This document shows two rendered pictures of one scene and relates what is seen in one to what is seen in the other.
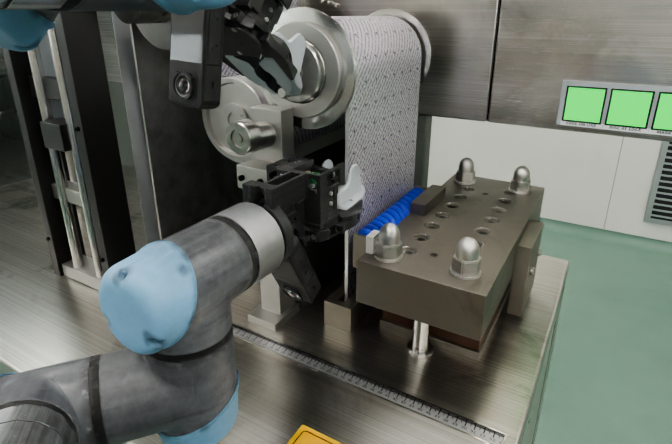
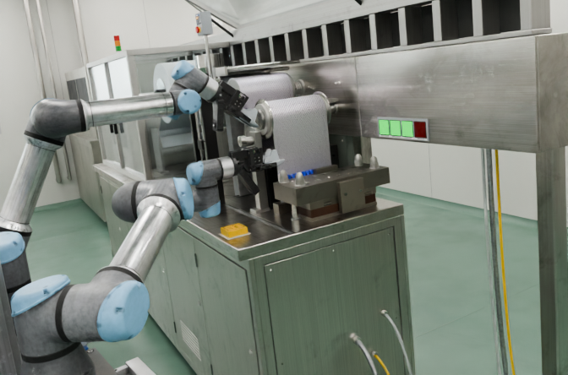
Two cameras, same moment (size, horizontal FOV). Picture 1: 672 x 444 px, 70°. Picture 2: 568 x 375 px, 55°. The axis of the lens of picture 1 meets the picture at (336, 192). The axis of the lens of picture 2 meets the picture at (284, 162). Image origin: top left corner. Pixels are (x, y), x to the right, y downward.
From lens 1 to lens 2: 1.50 m
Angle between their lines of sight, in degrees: 32
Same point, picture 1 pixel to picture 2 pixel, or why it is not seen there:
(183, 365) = (201, 190)
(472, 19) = (351, 93)
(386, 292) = (279, 192)
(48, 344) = not seen: hidden behind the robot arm
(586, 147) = not seen: outside the picture
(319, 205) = (250, 159)
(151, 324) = (192, 175)
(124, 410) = not seen: hidden behind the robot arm
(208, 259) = (208, 165)
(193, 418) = (204, 206)
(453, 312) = (291, 197)
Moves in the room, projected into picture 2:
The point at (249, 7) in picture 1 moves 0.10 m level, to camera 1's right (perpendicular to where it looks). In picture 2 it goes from (230, 104) to (253, 102)
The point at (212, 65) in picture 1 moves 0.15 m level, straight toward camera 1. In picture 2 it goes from (220, 120) to (202, 125)
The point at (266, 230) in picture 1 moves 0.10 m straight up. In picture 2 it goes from (227, 162) to (223, 133)
